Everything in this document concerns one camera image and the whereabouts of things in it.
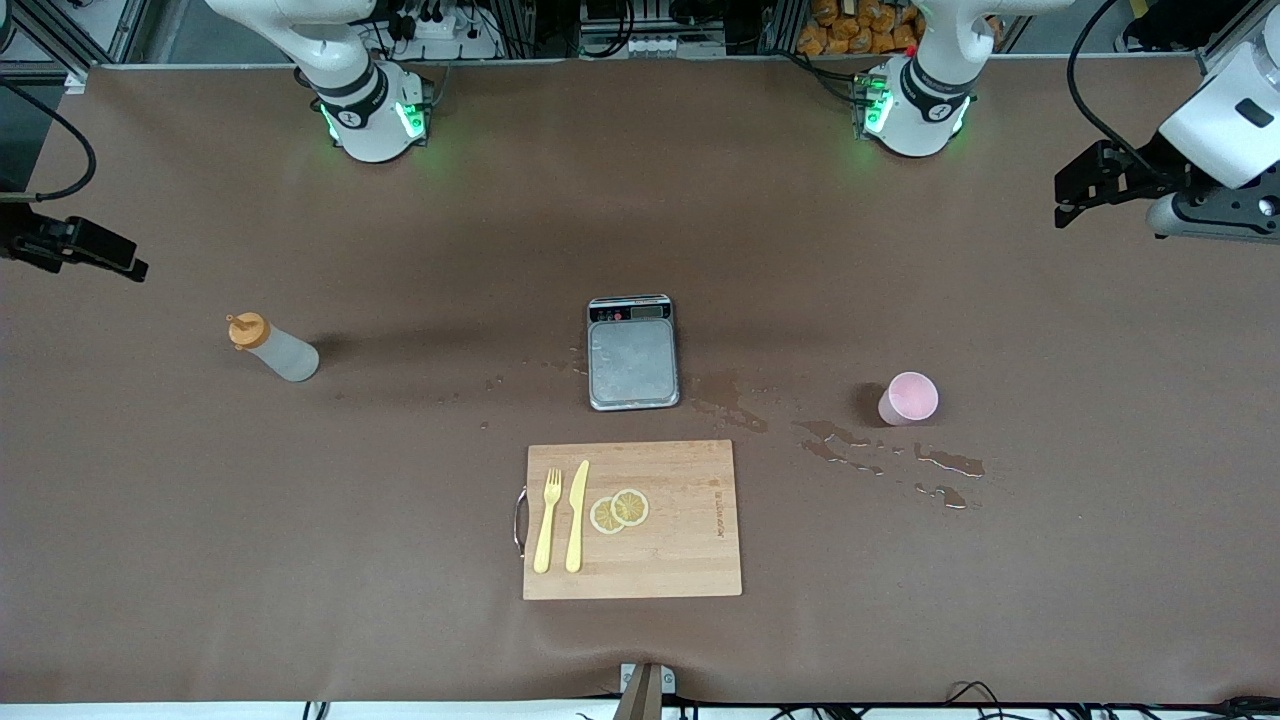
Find white connector strip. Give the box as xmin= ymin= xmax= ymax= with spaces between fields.
xmin=580 ymin=30 xmax=727 ymax=59

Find black floor cable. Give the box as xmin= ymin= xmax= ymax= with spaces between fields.
xmin=945 ymin=680 xmax=1280 ymax=720

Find orange snack packets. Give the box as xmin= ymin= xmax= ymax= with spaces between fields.
xmin=797 ymin=0 xmax=1006 ymax=57

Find pink plastic cup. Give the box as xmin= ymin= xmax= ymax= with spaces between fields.
xmin=878 ymin=371 xmax=940 ymax=428

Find brown table mat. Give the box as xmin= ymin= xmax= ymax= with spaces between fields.
xmin=0 ymin=55 xmax=1280 ymax=706

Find wooden cutting board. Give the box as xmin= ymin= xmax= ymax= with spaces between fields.
xmin=513 ymin=440 xmax=744 ymax=601

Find yellow plastic knife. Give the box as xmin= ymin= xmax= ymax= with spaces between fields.
xmin=565 ymin=460 xmax=591 ymax=574

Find white power strip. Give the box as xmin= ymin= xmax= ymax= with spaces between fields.
xmin=385 ymin=8 xmax=501 ymax=61

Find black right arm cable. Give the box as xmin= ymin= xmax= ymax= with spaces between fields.
xmin=0 ymin=78 xmax=98 ymax=204

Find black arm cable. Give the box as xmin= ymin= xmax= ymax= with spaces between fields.
xmin=1066 ymin=0 xmax=1163 ymax=177
xmin=0 ymin=78 xmax=98 ymax=204

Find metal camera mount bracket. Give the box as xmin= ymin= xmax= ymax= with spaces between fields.
xmin=619 ymin=662 xmax=677 ymax=720

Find yellow plastic fork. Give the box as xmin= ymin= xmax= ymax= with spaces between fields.
xmin=533 ymin=468 xmax=563 ymax=575

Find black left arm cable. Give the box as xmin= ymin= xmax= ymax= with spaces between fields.
xmin=1066 ymin=0 xmax=1163 ymax=177

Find silver digital kitchen scale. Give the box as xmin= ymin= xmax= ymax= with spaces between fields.
xmin=586 ymin=294 xmax=682 ymax=412

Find clear squeeze bottle orange cap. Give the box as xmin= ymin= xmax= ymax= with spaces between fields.
xmin=226 ymin=312 xmax=321 ymax=383

